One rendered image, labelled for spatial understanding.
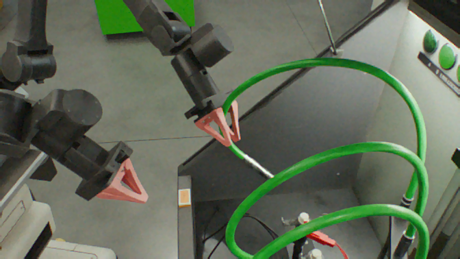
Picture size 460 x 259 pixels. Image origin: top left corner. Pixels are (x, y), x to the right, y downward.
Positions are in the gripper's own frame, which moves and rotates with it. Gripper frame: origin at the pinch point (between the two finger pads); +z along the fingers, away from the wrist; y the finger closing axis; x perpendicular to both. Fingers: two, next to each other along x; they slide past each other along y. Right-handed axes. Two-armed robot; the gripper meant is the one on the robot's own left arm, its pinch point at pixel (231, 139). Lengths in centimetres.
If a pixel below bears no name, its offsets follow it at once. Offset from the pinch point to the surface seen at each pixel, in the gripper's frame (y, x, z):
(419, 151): 10.0, -27.0, 17.9
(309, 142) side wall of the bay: 33.2, 5.0, 11.5
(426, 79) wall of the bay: 28.1, -29.4, 9.4
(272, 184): -15.5, -16.0, 8.3
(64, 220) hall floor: 33, 167, -8
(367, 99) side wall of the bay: 39.0, -12.9, 8.6
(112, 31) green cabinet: 191, 233, -155
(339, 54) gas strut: 28.7, -16.6, -4.4
